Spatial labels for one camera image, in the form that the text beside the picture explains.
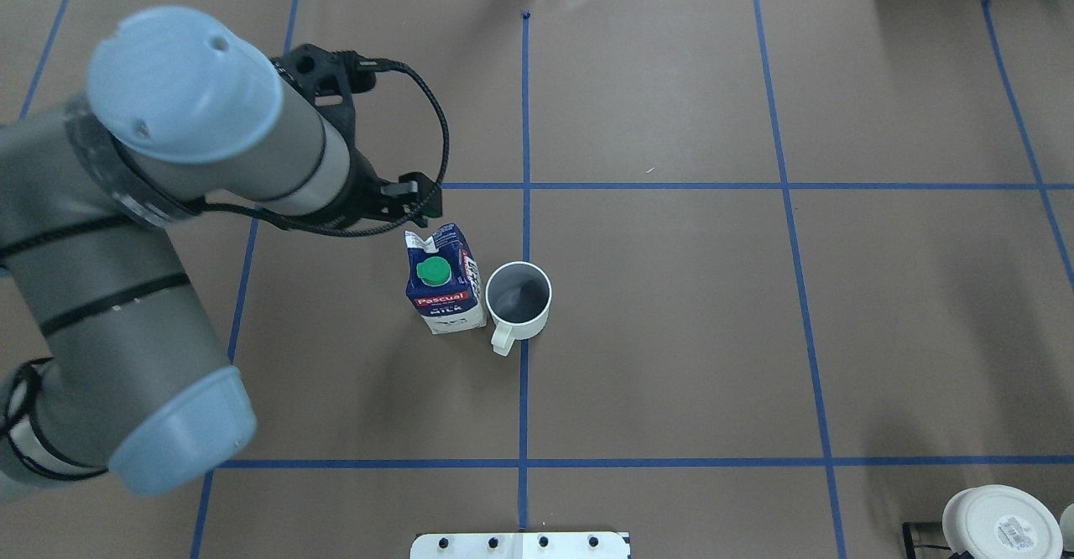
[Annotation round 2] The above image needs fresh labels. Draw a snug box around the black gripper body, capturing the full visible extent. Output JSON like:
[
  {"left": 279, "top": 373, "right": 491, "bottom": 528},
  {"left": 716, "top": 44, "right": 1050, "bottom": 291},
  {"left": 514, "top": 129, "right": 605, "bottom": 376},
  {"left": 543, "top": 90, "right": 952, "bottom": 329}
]
[{"left": 332, "top": 149, "right": 391, "bottom": 232}]

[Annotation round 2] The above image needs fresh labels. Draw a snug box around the milk carton blue white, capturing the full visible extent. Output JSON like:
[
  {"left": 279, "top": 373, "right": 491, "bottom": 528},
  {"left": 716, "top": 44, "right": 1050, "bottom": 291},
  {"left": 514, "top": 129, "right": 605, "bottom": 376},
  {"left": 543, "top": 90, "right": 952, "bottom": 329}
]
[{"left": 405, "top": 223, "right": 487, "bottom": 336}]

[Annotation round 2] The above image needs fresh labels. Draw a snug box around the white HOME mug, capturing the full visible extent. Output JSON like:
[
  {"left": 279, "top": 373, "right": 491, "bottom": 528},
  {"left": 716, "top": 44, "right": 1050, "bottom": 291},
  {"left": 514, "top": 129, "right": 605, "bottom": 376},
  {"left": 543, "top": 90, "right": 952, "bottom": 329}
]
[{"left": 487, "top": 261, "right": 553, "bottom": 357}]

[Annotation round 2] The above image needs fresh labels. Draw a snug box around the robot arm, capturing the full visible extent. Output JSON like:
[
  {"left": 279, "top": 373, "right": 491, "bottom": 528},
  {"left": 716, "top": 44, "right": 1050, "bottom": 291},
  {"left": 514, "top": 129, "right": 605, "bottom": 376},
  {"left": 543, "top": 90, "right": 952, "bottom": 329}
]
[{"left": 3, "top": 6, "right": 450, "bottom": 503}]

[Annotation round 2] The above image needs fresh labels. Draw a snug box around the white cup on rack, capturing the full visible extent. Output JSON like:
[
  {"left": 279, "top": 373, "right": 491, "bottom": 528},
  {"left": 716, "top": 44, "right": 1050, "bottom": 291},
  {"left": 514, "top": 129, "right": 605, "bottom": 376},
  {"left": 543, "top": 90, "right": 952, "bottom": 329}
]
[{"left": 942, "top": 485, "right": 1064, "bottom": 558}]

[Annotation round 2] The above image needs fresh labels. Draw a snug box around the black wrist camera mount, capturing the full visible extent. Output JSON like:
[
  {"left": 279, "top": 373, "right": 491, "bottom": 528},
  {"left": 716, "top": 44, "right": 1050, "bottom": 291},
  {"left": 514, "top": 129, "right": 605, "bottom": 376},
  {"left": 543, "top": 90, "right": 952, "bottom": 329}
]
[{"left": 269, "top": 44, "right": 377, "bottom": 128}]

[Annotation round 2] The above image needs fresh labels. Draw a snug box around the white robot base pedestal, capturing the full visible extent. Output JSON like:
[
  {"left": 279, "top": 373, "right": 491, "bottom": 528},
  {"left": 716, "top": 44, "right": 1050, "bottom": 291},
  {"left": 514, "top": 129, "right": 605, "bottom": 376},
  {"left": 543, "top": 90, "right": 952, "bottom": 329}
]
[{"left": 409, "top": 531, "right": 632, "bottom": 558}]

